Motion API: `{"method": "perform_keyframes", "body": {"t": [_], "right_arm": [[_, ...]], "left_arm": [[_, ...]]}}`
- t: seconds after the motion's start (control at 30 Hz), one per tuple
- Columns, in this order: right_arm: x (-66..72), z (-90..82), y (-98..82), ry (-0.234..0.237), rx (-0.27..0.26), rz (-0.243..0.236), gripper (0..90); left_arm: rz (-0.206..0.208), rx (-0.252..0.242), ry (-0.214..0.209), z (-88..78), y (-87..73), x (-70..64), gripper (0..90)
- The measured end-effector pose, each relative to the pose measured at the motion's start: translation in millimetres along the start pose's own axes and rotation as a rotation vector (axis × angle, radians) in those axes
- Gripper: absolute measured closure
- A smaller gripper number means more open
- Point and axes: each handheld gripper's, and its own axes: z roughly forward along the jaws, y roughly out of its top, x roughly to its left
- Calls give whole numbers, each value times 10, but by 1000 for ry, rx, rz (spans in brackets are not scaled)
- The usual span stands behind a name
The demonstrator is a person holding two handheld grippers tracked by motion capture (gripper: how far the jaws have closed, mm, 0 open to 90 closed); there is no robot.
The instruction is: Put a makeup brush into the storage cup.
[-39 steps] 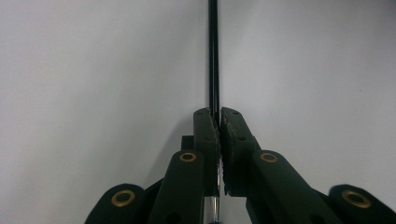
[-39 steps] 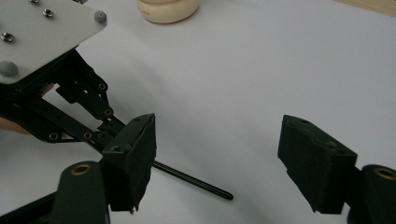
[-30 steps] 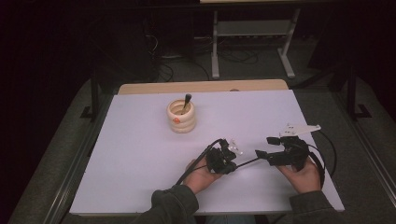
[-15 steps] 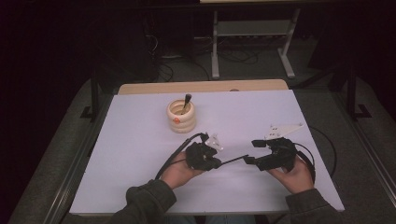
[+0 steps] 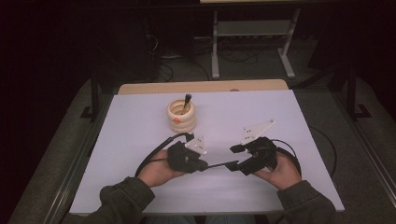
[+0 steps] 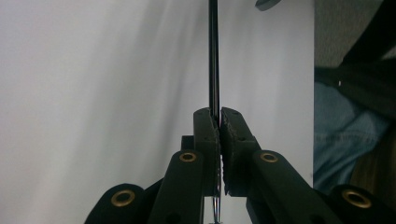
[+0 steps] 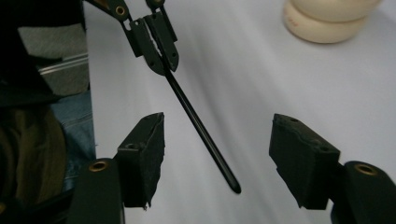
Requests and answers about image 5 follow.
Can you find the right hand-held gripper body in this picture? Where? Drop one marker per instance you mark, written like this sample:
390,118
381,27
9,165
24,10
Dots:
261,155

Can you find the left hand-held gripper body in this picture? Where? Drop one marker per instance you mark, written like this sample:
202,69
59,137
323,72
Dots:
182,157

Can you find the thin black makeup brush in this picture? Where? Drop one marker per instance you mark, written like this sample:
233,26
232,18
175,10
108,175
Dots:
221,165

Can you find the cream ribbed brush holder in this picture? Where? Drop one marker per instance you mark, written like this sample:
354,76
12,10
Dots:
182,121

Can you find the person's right hand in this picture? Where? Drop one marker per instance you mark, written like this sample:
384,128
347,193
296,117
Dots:
281,175

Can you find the person's left hand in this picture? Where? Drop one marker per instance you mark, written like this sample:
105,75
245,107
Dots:
157,171

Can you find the white board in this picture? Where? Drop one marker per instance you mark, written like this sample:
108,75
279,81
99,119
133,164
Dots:
140,124

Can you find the wooden table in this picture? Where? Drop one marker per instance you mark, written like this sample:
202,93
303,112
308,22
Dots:
202,86

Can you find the black metal stand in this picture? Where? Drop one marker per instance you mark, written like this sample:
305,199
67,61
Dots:
94,93
352,93

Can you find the grey metal stand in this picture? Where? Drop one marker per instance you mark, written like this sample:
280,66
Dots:
255,28

